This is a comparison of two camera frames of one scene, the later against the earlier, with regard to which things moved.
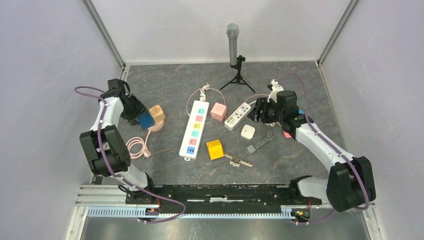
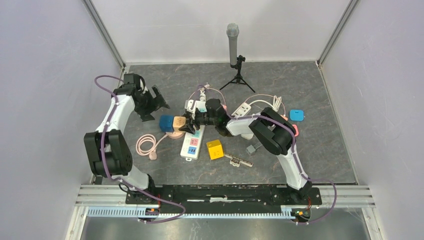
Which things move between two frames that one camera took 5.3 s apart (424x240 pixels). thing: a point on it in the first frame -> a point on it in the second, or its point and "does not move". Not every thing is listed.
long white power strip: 191,141 does not move
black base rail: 216,197 does not move
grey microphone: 233,32 does not move
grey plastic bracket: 252,149 does not move
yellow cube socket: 215,149 does not move
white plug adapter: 247,132 does not move
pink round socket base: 158,126 -> 176,135
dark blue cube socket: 145,120 -> 166,123
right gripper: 261,104 -> 188,128
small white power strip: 237,116 does not move
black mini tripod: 238,78 does not move
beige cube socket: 156,113 -> 178,122
